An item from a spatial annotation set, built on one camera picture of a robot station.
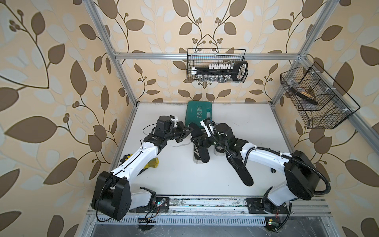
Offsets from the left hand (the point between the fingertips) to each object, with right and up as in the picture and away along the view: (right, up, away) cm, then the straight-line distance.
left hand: (191, 126), depth 78 cm
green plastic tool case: (+4, +9, +31) cm, 32 cm away
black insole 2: (+30, -27, +7) cm, 42 cm away
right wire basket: (+66, +13, -4) cm, 67 cm away
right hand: (+3, -5, +4) cm, 7 cm away
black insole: (+2, -2, +2) cm, 4 cm away
